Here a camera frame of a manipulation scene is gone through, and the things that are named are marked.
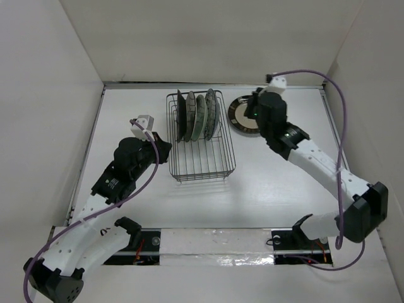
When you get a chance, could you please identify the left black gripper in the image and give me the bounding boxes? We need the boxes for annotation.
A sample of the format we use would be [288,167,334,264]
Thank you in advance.
[131,131,172,180]

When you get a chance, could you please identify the black striped rim plate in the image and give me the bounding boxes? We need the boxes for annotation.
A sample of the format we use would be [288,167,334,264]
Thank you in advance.
[227,95,260,137]

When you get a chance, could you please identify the blue floral pattern plate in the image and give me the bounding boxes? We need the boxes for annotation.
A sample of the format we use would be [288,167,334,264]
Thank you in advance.
[204,88,220,141]

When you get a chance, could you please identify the brown rimmed cream plate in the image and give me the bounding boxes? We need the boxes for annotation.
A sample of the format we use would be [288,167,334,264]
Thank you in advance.
[176,90,187,142]

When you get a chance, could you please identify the teal flower plate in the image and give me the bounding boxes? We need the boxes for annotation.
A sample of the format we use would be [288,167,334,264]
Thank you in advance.
[191,95,207,141]

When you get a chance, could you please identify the tree pattern cream plate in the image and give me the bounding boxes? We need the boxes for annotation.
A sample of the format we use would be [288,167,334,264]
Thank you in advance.
[184,91,196,142]

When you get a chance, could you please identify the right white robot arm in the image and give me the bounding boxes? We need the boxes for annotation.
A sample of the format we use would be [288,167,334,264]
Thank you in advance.
[244,88,388,248]

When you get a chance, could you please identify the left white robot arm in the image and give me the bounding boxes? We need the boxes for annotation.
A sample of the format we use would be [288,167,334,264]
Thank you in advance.
[23,132,172,302]

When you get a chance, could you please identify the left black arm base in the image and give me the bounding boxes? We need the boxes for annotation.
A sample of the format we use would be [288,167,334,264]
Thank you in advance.
[104,229,161,266]

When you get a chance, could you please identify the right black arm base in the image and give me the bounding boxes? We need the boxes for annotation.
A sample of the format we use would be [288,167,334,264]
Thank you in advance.
[266,229,333,265]

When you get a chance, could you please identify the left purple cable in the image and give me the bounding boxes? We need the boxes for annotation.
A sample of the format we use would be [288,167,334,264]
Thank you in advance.
[23,119,159,302]

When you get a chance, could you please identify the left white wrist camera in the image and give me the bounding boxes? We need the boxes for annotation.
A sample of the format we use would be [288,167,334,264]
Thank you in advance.
[129,115,155,141]

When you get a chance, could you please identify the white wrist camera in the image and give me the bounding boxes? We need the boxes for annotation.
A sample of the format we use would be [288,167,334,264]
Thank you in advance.
[129,115,155,141]
[264,74,287,95]

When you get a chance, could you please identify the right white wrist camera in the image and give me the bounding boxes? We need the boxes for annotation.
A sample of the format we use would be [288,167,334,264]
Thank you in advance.
[264,74,287,95]

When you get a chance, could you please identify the grey wire dish rack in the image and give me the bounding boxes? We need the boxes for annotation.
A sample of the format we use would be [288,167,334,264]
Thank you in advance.
[166,90,236,182]

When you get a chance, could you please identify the metal rail bar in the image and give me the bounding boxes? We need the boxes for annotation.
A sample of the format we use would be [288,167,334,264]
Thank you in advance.
[114,247,331,256]

